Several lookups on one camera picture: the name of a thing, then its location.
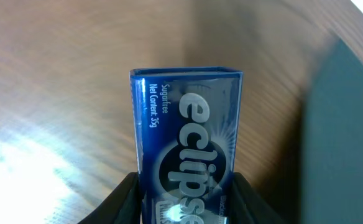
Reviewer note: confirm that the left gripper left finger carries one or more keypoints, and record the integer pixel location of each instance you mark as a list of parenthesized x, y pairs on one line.
[(121, 206)]

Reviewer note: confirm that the dark green cardboard box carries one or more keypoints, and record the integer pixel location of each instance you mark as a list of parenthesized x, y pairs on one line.
[(332, 147)]

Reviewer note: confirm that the blue Eclipse mint tin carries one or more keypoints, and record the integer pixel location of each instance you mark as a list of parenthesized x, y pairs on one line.
[(186, 123)]

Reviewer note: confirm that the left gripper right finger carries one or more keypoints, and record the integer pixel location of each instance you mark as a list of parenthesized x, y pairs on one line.
[(246, 205)]

